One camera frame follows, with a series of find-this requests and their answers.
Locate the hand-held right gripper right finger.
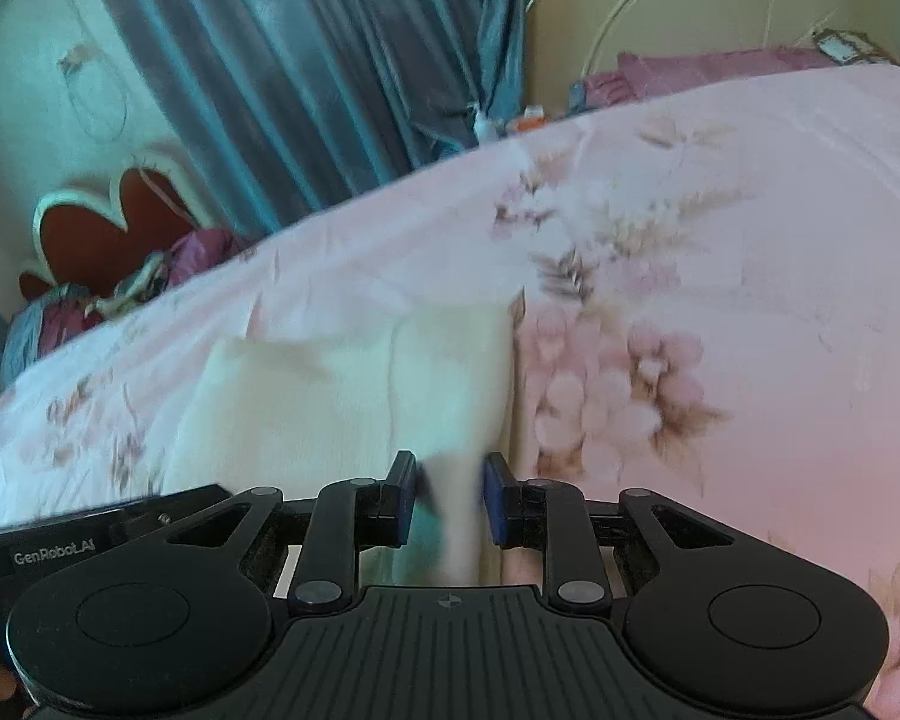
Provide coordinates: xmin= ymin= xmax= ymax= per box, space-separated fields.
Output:
xmin=482 ymin=452 xmax=737 ymax=608

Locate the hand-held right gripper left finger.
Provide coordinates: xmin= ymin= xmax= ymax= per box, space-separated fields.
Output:
xmin=163 ymin=451 xmax=421 ymax=612

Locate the white knitted sweater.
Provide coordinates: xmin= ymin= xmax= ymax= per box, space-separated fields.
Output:
xmin=157 ymin=298 xmax=520 ymax=587

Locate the pink floral blanket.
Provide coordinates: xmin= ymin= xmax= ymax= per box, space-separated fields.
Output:
xmin=0 ymin=60 xmax=900 ymax=720

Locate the purple crumpled cloth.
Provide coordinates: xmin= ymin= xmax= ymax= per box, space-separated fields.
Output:
xmin=0 ymin=229 xmax=254 ymax=385

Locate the red heart-shaped headboard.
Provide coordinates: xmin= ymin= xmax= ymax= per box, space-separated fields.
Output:
xmin=16 ymin=156 xmax=218 ymax=299

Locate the blue curtain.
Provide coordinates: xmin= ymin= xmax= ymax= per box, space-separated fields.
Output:
xmin=75 ymin=0 xmax=532 ymax=235

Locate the purple bedding pile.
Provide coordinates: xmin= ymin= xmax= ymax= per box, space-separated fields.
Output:
xmin=570 ymin=47 xmax=852 ymax=112

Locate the cream round headboard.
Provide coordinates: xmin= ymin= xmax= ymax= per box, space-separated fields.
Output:
xmin=523 ymin=0 xmax=900 ymax=119

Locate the white hanging cable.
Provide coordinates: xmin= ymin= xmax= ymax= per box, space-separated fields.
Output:
xmin=56 ymin=0 xmax=130 ymax=142

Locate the small patterned frame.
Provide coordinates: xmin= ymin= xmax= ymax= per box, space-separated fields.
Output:
xmin=810 ymin=26 xmax=882 ymax=67

